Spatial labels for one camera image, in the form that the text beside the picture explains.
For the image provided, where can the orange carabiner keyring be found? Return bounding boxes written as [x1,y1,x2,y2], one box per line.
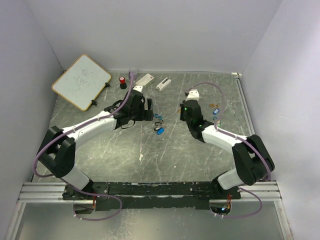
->
[209,104,219,109]

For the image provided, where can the light blue key tag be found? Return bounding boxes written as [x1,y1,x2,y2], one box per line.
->
[212,108,220,116]

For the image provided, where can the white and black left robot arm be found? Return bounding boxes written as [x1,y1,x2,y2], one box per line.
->
[33,87,154,200]

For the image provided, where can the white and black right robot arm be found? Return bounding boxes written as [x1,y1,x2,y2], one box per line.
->
[180,99,275,199]

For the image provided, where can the white rectangular device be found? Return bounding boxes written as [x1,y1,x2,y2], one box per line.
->
[156,77,172,92]

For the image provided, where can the white and red cardboard box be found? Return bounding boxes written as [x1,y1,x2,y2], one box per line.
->
[135,73,155,87]

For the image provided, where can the red and black stamp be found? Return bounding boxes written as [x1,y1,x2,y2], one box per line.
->
[119,76,127,90]

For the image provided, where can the clear plastic cup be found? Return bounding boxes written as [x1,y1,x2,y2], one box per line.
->
[129,68,138,76]

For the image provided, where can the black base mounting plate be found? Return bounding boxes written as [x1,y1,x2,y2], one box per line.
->
[62,181,241,211]

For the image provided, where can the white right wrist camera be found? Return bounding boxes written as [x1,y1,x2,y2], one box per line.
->
[185,88,200,101]

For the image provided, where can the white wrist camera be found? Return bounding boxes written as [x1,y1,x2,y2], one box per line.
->
[185,88,200,101]
[133,85,144,93]

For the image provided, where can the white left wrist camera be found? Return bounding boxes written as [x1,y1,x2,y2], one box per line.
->
[133,85,144,93]

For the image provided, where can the white board with wooden frame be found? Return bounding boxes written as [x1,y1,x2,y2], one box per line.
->
[51,54,112,111]

